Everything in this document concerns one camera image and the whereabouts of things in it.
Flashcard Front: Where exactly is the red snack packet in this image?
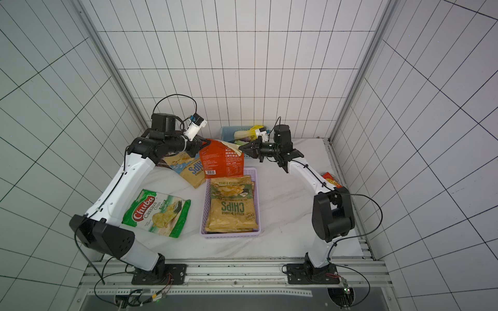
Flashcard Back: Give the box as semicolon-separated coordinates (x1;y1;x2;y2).
322;172;342;188

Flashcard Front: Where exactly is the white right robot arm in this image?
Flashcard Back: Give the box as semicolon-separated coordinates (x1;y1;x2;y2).
239;124;355;285

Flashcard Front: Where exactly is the white toy cabbage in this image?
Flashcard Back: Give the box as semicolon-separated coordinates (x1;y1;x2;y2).
233;130;253;141

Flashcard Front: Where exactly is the blue kettle cooked chips bag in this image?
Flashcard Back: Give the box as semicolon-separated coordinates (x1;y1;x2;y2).
162;152;206;189

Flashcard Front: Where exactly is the light blue perforated basket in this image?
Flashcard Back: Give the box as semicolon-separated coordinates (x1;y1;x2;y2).
221;126;253;142

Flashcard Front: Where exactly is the yellow toy cabbage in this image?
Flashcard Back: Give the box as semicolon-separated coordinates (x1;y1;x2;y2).
249;125;269;143

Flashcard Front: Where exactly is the beige cassava chips bag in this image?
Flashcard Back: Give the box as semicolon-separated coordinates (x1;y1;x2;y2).
199;139;245;179

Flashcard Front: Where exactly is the green Chuba cassava chips bag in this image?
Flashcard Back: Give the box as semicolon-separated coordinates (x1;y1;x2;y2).
122;189;191;238

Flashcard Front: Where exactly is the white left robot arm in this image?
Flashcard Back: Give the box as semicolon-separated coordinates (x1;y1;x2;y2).
70;132;210;285

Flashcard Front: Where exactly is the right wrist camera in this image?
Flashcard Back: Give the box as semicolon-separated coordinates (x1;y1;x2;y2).
255;127;270;143

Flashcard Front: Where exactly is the purple perforated basket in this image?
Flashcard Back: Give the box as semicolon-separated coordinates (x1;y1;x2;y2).
200;167;261;238

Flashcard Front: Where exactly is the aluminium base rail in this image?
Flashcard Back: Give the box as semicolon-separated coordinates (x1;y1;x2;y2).
70;258;400;310

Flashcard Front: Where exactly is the green sour cream chips bag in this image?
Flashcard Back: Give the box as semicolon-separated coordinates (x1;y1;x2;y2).
205;175;259;233

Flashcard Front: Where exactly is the green toy napa cabbage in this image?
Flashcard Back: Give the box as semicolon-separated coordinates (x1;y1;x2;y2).
233;140;250;146

